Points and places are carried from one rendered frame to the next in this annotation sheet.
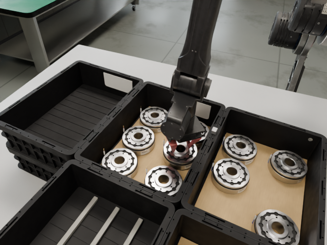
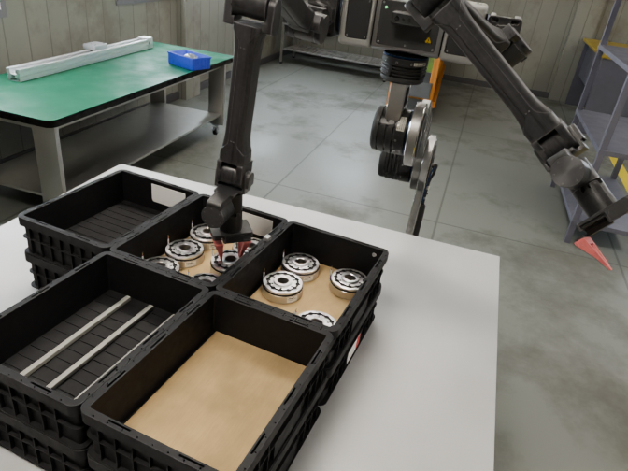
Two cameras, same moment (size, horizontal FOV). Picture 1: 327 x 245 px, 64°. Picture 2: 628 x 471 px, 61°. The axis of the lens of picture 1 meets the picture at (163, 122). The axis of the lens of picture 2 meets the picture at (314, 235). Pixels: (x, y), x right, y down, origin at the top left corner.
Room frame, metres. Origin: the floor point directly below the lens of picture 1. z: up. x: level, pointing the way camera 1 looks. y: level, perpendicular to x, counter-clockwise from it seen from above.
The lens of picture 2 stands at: (-0.68, -0.19, 1.63)
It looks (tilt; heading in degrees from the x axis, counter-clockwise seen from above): 29 degrees down; 356
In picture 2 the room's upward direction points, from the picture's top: 7 degrees clockwise
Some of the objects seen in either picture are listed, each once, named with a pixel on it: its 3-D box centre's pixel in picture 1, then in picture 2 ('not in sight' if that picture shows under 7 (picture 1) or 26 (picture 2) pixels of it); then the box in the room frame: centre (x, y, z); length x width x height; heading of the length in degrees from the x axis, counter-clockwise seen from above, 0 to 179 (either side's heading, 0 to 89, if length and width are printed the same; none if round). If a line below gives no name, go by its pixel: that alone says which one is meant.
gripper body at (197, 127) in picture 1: (183, 121); (230, 221); (0.52, -0.05, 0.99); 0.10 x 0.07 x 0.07; 111
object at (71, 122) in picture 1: (79, 112); (117, 222); (0.67, 0.29, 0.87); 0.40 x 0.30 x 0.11; 156
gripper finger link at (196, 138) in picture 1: (185, 137); (235, 244); (0.52, -0.06, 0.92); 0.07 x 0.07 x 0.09; 21
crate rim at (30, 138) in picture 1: (76, 100); (115, 206); (0.67, 0.29, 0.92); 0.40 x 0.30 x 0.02; 156
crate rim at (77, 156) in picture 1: (157, 131); (206, 236); (0.55, 0.01, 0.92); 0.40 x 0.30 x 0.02; 156
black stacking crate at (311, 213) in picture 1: (256, 180); (306, 288); (0.43, -0.26, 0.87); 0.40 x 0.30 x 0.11; 156
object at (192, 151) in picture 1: (180, 149); (230, 261); (0.52, -0.05, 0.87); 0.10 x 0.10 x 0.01
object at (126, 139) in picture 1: (138, 137); (184, 249); (0.57, 0.08, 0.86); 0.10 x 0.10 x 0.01
